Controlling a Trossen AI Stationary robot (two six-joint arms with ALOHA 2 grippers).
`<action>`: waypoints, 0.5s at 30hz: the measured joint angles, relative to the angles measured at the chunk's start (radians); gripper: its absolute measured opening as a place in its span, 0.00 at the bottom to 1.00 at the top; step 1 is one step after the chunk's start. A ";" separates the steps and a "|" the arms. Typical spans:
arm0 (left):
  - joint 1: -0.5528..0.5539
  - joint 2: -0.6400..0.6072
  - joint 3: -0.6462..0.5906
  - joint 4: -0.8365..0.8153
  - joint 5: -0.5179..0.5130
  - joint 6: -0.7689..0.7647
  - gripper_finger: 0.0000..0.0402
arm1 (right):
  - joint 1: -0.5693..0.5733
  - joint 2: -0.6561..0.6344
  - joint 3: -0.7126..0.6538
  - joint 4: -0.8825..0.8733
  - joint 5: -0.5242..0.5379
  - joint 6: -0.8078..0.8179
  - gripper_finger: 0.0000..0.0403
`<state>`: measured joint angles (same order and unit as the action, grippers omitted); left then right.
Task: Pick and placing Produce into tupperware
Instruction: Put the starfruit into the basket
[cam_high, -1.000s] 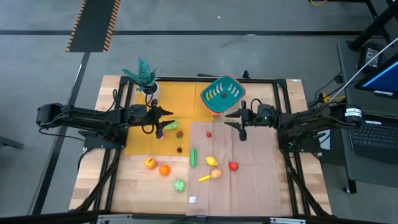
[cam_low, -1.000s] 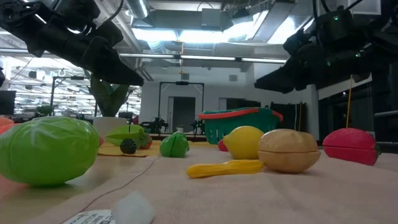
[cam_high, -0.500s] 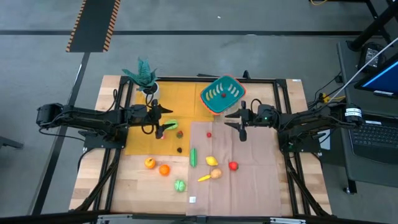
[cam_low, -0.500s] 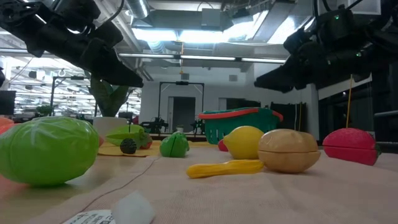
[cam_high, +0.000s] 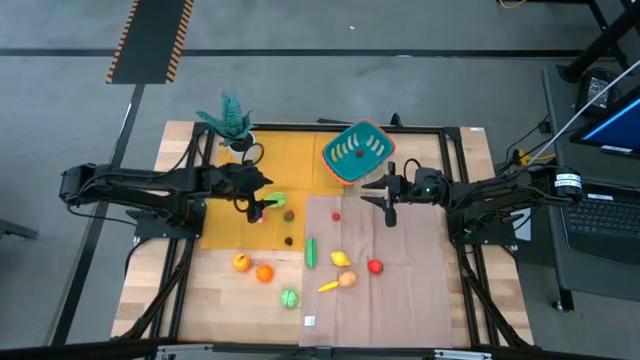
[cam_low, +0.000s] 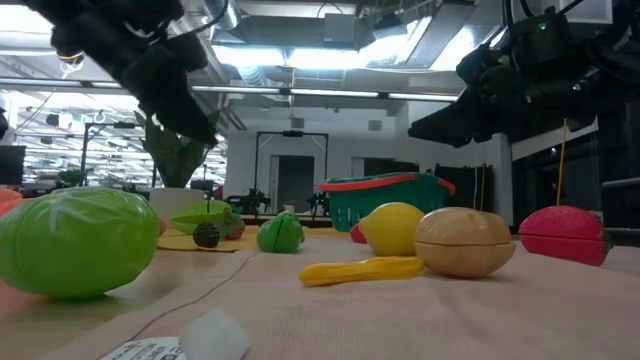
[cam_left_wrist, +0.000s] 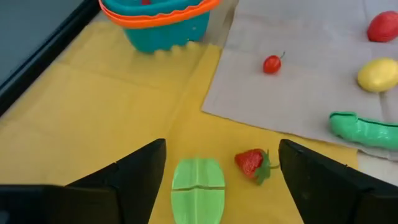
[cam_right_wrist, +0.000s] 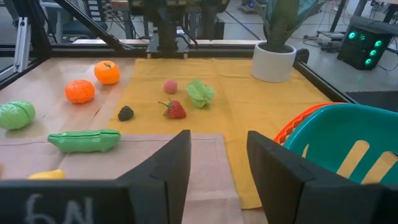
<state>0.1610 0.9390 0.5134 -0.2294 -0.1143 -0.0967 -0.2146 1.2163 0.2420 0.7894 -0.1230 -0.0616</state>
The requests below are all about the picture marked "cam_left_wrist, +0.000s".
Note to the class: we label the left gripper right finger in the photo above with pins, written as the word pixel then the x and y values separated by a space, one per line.
pixel 326 193

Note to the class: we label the red toy strawberry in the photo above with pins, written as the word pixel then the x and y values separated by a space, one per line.
pixel 250 161

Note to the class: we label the green toy pea pod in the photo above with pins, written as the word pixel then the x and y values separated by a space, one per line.
pixel 363 132

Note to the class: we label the pale pink cloth mat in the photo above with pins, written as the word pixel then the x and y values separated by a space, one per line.
pixel 295 93

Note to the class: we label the small red toy fruit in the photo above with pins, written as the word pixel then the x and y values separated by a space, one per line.
pixel 146 1

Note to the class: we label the teal basket with orange rim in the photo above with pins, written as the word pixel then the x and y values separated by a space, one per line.
pixel 168 34

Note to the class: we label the yellow toy lemon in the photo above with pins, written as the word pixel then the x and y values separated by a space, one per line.
pixel 377 74

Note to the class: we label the red toy cherry tomato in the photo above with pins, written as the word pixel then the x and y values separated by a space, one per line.
pixel 272 64

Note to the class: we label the green toy leaf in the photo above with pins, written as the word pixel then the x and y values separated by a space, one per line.
pixel 197 193

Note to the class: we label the yellow cloth mat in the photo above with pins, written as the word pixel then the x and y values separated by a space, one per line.
pixel 109 109

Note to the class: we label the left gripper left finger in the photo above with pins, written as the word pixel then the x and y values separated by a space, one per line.
pixel 130 186

